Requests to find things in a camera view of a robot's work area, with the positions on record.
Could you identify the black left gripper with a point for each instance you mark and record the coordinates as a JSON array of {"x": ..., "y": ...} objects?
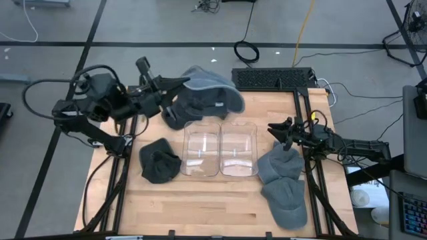
[{"x": 146, "y": 103}]

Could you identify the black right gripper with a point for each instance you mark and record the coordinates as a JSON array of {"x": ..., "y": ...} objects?
[{"x": 302, "y": 136}]

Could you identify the black cap with buckle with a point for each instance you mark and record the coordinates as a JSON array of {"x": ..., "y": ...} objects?
[{"x": 187, "y": 113}]

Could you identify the grey cap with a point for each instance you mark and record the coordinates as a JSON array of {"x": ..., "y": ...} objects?
[
  {"x": 278, "y": 163},
  {"x": 287, "y": 203}
]

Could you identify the blue-grey cap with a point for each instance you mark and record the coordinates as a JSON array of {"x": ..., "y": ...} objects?
[{"x": 213, "y": 83}]

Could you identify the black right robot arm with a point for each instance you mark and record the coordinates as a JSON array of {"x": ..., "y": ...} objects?
[{"x": 360, "y": 146}]

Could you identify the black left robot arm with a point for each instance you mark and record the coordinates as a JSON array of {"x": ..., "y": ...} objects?
[{"x": 93, "y": 133}]

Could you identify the clear plastic bin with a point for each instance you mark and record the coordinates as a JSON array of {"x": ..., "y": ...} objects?
[
  {"x": 238, "y": 150},
  {"x": 200, "y": 150}
]

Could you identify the black perforated box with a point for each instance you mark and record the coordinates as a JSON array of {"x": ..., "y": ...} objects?
[{"x": 273, "y": 78}]

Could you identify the white roll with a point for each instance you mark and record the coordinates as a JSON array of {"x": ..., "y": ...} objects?
[
  {"x": 380, "y": 215},
  {"x": 360, "y": 198}
]

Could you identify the grey flat panel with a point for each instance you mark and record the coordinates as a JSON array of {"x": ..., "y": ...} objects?
[{"x": 415, "y": 150}]

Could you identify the black desk device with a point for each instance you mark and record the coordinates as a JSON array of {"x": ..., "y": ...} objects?
[{"x": 421, "y": 100}]

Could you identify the backlit keyboard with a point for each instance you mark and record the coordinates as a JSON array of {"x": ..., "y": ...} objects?
[{"x": 415, "y": 213}]

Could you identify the black floor object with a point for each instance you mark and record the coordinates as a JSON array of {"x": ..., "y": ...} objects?
[{"x": 4, "y": 111}]

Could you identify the black floor fan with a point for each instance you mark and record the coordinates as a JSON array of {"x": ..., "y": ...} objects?
[{"x": 417, "y": 16}]

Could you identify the black aluminium frame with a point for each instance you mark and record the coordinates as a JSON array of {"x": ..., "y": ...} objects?
[
  {"x": 302, "y": 100},
  {"x": 117, "y": 196}
]

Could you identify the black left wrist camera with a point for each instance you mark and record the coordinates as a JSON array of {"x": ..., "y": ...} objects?
[{"x": 143, "y": 65}]

